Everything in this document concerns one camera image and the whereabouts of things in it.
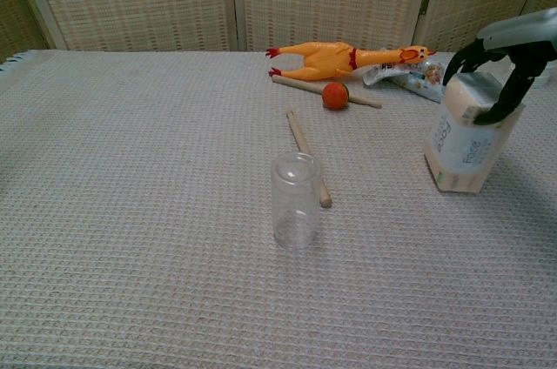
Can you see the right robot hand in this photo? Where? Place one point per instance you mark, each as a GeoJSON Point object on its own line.
{"type": "Point", "coordinates": [526, 38]}

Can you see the beige tissue box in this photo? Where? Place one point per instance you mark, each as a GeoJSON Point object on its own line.
{"type": "Point", "coordinates": [461, 147]}

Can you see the white paper cup stack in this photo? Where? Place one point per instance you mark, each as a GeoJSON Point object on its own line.
{"type": "Point", "coordinates": [549, 81]}

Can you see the brass screen hinge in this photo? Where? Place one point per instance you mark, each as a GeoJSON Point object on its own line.
{"type": "Point", "coordinates": [425, 4]}

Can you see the white blue snack packet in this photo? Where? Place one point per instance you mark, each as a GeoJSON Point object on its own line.
{"type": "Point", "coordinates": [424, 79]}

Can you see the silver snack packet black print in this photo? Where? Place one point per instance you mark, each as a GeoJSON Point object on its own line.
{"type": "Point", "coordinates": [377, 75]}

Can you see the small orange ball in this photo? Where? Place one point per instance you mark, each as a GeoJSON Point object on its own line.
{"type": "Point", "coordinates": [335, 97]}

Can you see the yellow rubber chicken toy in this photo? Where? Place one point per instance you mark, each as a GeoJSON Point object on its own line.
{"type": "Point", "coordinates": [326, 60]}

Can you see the thin wooden stick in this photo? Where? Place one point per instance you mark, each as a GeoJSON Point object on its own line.
{"type": "Point", "coordinates": [298, 134]}
{"type": "Point", "coordinates": [300, 85]}

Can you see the clear plastic cup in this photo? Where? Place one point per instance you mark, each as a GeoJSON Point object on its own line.
{"type": "Point", "coordinates": [296, 203]}

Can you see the beige woven tablecloth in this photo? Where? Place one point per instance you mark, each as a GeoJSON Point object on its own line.
{"type": "Point", "coordinates": [152, 212]}

